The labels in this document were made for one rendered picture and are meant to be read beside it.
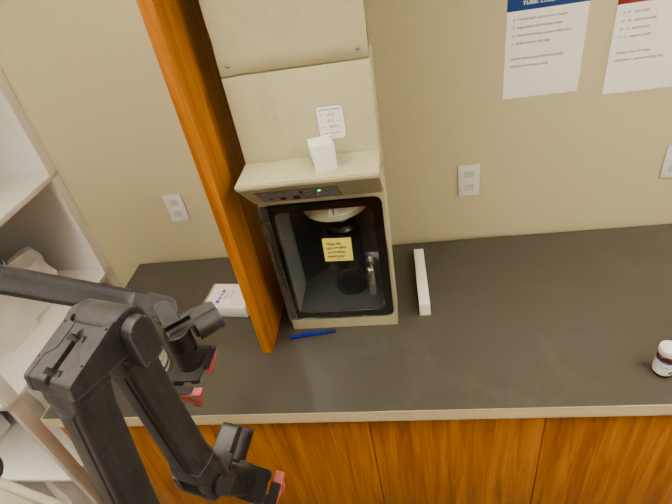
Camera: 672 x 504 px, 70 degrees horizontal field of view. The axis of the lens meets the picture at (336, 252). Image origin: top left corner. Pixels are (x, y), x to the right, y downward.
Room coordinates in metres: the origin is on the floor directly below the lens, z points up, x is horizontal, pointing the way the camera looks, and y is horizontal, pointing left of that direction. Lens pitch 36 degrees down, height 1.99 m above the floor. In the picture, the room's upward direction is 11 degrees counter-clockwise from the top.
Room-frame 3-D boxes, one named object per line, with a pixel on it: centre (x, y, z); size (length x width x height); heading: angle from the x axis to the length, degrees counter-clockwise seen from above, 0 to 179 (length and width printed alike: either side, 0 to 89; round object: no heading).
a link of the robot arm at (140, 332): (0.47, 0.30, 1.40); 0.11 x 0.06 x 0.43; 63
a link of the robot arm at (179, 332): (0.78, 0.37, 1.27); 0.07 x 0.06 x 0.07; 120
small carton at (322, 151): (0.98, -0.01, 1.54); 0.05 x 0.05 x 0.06; 6
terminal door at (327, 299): (1.03, 0.02, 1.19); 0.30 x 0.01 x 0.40; 79
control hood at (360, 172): (0.99, 0.03, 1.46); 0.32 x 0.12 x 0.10; 79
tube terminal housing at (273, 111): (1.17, -0.01, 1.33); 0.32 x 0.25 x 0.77; 79
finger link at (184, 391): (0.74, 0.38, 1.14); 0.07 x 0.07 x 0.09; 79
